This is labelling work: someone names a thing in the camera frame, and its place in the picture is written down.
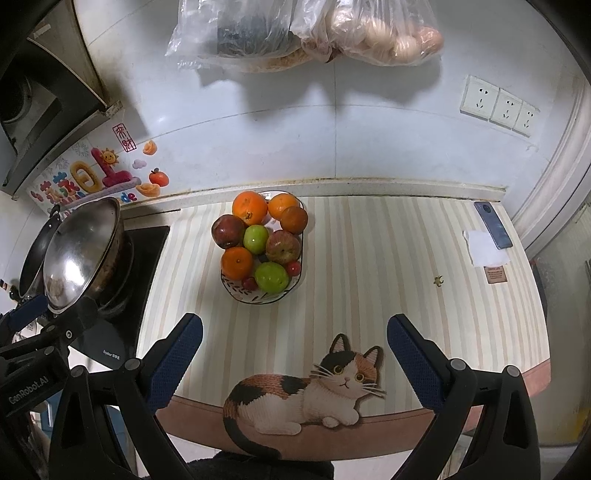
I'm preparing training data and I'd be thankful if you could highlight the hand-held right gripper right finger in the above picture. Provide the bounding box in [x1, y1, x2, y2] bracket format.
[387, 314, 541, 480]

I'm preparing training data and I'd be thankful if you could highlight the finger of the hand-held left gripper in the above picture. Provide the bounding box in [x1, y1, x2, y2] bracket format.
[25, 298, 100, 357]
[0, 294, 49, 344]

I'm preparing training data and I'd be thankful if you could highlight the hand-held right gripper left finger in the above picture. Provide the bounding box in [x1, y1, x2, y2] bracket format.
[48, 312, 204, 480]

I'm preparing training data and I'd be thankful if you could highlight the floral oval plate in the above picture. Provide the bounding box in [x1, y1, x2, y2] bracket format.
[220, 190, 305, 305]

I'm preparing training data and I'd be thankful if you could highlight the medium orange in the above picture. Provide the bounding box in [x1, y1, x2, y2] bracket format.
[221, 247, 254, 280]

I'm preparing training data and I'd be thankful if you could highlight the green apple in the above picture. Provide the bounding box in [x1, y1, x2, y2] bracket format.
[255, 261, 290, 295]
[243, 224, 269, 254]

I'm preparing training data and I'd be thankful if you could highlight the dark red apple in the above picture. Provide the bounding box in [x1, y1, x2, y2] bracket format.
[212, 215, 247, 250]

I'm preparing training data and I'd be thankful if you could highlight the dark orange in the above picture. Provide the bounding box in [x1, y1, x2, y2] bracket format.
[280, 206, 308, 234]

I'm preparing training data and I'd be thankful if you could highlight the black pan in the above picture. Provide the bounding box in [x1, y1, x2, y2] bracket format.
[17, 204, 63, 300]

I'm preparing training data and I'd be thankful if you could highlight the stainless steel wok lid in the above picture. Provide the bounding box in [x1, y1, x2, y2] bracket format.
[42, 198, 122, 315]

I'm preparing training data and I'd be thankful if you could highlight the steel wok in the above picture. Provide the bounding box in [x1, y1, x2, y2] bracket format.
[83, 226, 137, 319]

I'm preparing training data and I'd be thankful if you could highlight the striped cat print mat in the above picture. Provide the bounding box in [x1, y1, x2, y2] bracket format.
[136, 196, 552, 460]

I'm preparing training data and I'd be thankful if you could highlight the black glass stove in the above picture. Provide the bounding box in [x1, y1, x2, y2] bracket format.
[69, 224, 171, 370]

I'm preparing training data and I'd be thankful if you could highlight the white tissue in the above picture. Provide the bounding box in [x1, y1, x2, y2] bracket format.
[463, 228, 510, 267]

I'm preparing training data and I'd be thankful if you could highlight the blue smartphone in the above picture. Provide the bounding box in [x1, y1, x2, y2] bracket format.
[474, 200, 514, 251]

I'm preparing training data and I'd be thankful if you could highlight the large orange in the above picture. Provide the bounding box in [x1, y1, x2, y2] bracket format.
[232, 191, 269, 226]

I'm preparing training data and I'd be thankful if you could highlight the small orange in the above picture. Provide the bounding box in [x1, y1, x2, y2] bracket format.
[268, 192, 301, 221]

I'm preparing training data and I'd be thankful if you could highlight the range hood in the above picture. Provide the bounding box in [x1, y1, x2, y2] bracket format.
[0, 18, 123, 199]

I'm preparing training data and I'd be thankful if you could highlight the brown egg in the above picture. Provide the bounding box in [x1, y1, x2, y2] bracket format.
[417, 27, 444, 55]
[394, 34, 421, 63]
[362, 19, 394, 51]

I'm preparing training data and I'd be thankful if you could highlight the clear bag with dark contents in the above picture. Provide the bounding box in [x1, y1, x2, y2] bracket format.
[166, 0, 305, 73]

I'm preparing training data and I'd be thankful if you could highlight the clear plastic bag of eggs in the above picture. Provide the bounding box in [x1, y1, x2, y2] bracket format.
[291, 0, 445, 68]

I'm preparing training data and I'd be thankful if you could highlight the colourful lettered wall sticker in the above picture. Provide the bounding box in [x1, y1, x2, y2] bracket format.
[30, 147, 141, 214]

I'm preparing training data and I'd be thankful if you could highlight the red seal wall sticker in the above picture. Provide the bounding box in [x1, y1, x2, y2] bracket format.
[113, 122, 137, 153]

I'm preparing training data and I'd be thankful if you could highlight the white wall outlet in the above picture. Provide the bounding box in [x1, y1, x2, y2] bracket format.
[489, 89, 522, 130]
[512, 102, 541, 138]
[460, 75, 499, 120]

